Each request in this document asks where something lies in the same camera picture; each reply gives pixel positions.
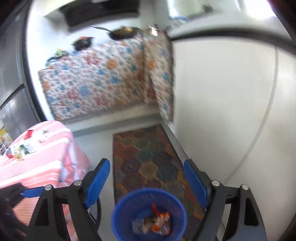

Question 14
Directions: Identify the red soda can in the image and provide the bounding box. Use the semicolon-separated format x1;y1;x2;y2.
6;148;14;159

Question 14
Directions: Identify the grey refrigerator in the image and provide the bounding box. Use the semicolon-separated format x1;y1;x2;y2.
0;1;46;140

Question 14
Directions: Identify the orange foil snack bag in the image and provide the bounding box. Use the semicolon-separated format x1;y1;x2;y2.
132;204;171;237

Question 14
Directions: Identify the patterned fu blanket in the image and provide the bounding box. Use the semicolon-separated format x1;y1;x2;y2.
38;30;174;123

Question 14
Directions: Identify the green white milk carton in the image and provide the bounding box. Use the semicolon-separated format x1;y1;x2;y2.
10;142;39;156

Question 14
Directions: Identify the yellow cardboard box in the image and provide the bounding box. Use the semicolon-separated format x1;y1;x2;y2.
0;126;13;156

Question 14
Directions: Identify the hexagon patterned floor mat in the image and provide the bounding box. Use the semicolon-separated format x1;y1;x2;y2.
113;125;205;240

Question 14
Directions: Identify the floral tissue pack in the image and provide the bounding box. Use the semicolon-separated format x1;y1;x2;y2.
38;130;55;143

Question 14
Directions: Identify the pink striped tablecloth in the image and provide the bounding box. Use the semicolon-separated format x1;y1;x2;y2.
0;120;91;241

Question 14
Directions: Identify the steel pot with lid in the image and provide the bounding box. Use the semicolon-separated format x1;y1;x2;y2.
147;25;162;37

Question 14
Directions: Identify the red stick wrapper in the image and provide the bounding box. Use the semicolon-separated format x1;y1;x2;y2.
24;130;34;140

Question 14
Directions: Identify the black clay pot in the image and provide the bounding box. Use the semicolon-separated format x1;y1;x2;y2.
72;37;93;51

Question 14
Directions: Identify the blue trash bin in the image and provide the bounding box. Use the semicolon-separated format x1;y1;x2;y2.
111;188;187;240

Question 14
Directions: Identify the dark frying pan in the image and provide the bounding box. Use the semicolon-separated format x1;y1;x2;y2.
91;26;141;40

